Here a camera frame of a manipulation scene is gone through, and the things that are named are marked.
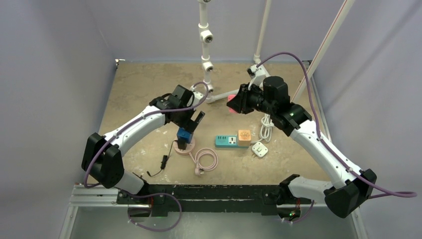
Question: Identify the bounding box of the blue cube socket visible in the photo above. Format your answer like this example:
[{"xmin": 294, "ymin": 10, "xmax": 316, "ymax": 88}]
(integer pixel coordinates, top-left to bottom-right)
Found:
[{"xmin": 177, "ymin": 127, "xmax": 193, "ymax": 144}]

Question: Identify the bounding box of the pink square plug adapter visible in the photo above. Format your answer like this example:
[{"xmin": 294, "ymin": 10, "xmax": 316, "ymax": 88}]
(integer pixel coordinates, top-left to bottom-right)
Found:
[{"xmin": 227, "ymin": 94, "xmax": 237, "ymax": 114}]

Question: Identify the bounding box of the black power adapter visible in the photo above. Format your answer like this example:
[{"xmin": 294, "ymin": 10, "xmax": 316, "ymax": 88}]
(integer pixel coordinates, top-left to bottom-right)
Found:
[{"xmin": 146, "ymin": 139, "xmax": 188, "ymax": 178}]

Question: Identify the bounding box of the round pink power socket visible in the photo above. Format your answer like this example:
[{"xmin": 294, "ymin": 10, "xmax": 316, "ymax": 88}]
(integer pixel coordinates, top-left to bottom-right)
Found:
[{"xmin": 172, "ymin": 138, "xmax": 196, "ymax": 155}]

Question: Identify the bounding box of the tan cube plug adapter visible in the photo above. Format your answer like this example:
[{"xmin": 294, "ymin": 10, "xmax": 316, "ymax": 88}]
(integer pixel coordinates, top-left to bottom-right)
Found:
[{"xmin": 237, "ymin": 129, "xmax": 252, "ymax": 147}]

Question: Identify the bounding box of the teal power strip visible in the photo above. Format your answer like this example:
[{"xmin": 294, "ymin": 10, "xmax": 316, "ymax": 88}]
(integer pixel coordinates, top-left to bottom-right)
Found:
[{"xmin": 214, "ymin": 135, "xmax": 249, "ymax": 149}]

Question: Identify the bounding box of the pink cable with plug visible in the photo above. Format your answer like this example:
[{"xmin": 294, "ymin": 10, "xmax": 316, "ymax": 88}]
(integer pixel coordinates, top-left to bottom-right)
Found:
[{"xmin": 188, "ymin": 147, "xmax": 219, "ymax": 176}]

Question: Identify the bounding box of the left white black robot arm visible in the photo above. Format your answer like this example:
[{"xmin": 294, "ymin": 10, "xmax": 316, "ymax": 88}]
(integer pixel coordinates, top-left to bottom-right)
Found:
[{"xmin": 81, "ymin": 85, "xmax": 208, "ymax": 204}]

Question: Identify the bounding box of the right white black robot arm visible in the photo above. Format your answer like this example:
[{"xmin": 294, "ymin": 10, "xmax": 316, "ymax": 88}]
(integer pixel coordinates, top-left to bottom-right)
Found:
[{"xmin": 226, "ymin": 76, "xmax": 377, "ymax": 218}]

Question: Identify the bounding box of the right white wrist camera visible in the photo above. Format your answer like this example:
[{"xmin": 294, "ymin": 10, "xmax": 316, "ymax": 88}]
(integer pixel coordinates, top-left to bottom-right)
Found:
[{"xmin": 247, "ymin": 65, "xmax": 270, "ymax": 90}]

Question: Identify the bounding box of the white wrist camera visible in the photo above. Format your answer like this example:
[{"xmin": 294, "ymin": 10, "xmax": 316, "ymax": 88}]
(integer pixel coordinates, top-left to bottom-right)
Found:
[
  {"xmin": 189, "ymin": 86, "xmax": 204, "ymax": 106},
  {"xmin": 247, "ymin": 65, "xmax": 270, "ymax": 90}
]

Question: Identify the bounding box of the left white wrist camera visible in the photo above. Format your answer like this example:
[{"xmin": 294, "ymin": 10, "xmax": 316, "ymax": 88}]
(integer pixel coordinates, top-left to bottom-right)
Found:
[{"xmin": 189, "ymin": 86, "xmax": 204, "ymax": 106}]

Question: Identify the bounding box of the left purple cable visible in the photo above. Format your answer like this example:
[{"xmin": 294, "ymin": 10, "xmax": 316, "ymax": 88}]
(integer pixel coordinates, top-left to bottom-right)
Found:
[{"xmin": 83, "ymin": 81, "xmax": 210, "ymax": 232}]

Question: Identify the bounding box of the purple cable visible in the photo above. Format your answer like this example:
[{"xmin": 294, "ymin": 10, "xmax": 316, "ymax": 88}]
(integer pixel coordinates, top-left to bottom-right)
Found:
[
  {"xmin": 83, "ymin": 81, "xmax": 210, "ymax": 232},
  {"xmin": 255, "ymin": 52, "xmax": 418, "ymax": 225}
]

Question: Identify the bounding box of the white square wall adapter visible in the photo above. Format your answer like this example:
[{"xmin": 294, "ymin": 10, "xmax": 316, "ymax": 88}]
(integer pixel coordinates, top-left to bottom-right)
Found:
[{"xmin": 251, "ymin": 142, "xmax": 268, "ymax": 158}]

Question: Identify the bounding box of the white PVC pipe frame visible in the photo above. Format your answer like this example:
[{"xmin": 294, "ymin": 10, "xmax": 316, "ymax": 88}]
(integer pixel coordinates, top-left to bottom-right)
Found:
[{"xmin": 196, "ymin": 0, "xmax": 356, "ymax": 105}]

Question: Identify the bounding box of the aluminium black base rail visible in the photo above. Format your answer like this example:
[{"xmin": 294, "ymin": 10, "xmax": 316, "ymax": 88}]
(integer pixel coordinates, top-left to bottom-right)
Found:
[{"xmin": 68, "ymin": 184, "xmax": 360, "ymax": 219}]

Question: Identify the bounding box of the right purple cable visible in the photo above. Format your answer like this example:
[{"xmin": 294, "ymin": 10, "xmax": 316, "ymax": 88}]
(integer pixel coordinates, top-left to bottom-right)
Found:
[{"xmin": 255, "ymin": 52, "xmax": 418, "ymax": 225}]

